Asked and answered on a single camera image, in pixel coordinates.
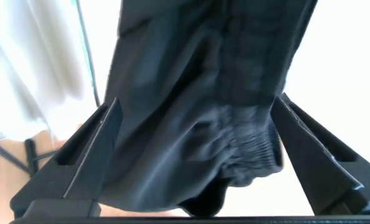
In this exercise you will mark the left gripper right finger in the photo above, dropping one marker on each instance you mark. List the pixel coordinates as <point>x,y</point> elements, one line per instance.
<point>328,186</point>

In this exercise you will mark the black clothes rack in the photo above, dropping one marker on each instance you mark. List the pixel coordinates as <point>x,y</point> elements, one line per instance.
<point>31,155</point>

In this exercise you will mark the black shorts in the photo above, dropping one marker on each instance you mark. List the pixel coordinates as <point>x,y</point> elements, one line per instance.
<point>188,93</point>

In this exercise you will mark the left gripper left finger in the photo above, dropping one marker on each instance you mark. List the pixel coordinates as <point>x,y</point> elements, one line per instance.
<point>79,186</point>

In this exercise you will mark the beige curtain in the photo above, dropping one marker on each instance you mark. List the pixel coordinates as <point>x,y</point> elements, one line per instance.
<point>23,46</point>

